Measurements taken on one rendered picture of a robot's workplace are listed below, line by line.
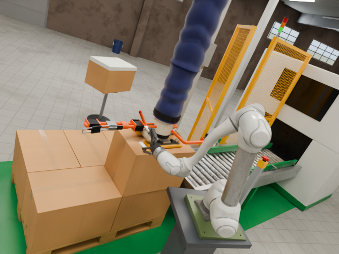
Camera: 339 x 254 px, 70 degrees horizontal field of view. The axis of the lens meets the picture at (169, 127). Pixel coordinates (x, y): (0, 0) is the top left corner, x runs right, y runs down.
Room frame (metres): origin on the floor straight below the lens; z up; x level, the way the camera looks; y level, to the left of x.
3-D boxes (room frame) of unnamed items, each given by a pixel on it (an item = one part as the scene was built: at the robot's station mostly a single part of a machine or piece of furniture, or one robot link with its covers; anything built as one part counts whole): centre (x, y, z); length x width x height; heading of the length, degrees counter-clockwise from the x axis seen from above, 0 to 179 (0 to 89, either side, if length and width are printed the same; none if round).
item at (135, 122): (1.69, 0.24, 1.08); 0.10 x 0.08 x 0.06; 45
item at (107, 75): (3.56, 1.11, 0.82); 0.60 x 0.40 x 0.40; 158
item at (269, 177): (2.70, -1.27, 0.50); 2.31 x 0.05 x 0.19; 134
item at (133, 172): (1.85, 0.06, 0.74); 0.60 x 0.40 x 0.40; 133
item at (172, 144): (1.80, -0.01, 0.98); 0.34 x 0.10 x 0.05; 135
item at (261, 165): (2.16, -0.96, 0.50); 0.07 x 0.07 x 1.00; 44
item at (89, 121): (1.45, 0.49, 1.08); 0.08 x 0.07 x 0.05; 135
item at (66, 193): (1.86, 0.49, 0.34); 1.20 x 1.00 x 0.40; 134
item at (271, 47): (3.66, -1.17, 1.05); 1.17 x 0.10 x 2.10; 134
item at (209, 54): (3.29, -0.09, 1.62); 0.20 x 0.05 x 0.30; 134
